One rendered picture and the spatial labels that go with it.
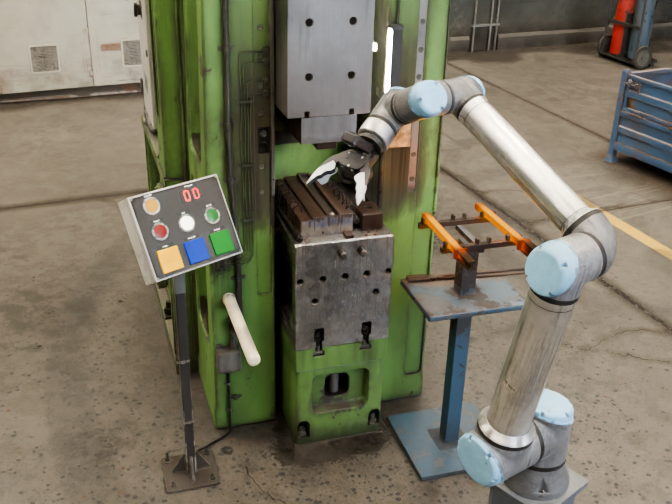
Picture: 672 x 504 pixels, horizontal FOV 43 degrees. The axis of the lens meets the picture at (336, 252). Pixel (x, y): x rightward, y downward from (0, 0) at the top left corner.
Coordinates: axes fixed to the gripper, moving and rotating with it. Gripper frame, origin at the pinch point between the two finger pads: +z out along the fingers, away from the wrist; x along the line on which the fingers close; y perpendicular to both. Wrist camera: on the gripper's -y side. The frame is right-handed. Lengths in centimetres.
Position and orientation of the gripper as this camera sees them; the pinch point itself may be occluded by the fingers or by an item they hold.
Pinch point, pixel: (330, 193)
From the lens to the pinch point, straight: 213.8
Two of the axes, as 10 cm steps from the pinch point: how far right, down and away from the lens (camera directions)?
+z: -5.1, 7.6, -3.9
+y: 1.5, 5.3, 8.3
